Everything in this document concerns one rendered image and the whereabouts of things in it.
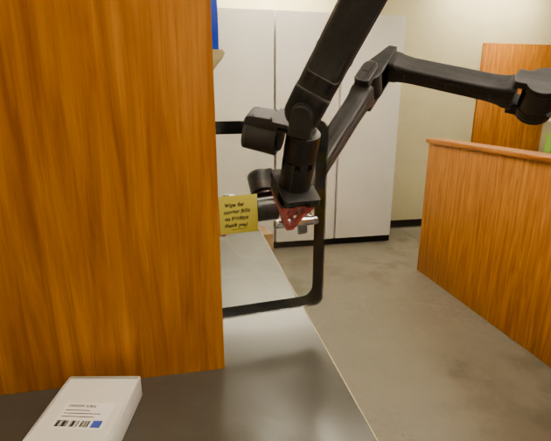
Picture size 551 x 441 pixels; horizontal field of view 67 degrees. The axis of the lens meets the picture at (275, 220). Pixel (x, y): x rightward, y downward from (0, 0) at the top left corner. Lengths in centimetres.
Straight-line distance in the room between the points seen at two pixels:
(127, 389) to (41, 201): 33
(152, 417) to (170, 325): 15
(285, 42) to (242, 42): 38
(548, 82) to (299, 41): 312
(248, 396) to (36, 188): 48
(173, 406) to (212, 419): 7
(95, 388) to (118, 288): 16
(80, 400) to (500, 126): 522
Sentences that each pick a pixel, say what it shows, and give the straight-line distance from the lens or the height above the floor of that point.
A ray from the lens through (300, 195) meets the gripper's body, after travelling 73.
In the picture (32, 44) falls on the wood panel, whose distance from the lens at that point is 72.
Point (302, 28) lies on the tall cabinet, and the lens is 406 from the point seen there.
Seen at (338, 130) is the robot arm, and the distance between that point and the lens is 104.
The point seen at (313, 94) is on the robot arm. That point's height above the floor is 143.
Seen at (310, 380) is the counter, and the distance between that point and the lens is 81.
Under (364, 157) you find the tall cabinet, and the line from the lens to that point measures 425.
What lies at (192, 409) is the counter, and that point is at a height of 94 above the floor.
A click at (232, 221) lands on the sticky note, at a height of 120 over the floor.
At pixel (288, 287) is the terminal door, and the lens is 90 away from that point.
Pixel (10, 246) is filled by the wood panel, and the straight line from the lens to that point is 78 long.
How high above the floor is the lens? 142
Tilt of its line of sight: 16 degrees down
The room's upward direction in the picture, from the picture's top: straight up
